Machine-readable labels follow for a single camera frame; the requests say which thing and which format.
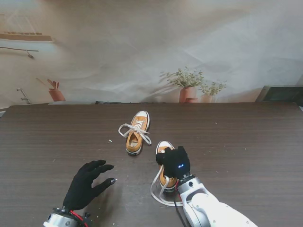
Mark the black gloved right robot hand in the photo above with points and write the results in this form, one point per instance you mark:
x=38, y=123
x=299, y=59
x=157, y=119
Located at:
x=176, y=163

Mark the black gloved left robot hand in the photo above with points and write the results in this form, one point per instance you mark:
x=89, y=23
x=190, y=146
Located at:
x=82, y=186

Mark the yellow canvas sneaker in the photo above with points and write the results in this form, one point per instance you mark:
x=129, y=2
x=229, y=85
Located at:
x=133, y=144
x=162, y=146

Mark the white shoelace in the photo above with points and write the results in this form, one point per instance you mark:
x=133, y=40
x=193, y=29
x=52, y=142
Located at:
x=154, y=183
x=123, y=134

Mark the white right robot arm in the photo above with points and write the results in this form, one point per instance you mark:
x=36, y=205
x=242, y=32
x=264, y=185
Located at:
x=208, y=208

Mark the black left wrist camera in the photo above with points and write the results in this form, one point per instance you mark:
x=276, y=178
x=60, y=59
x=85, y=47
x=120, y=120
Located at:
x=87, y=216

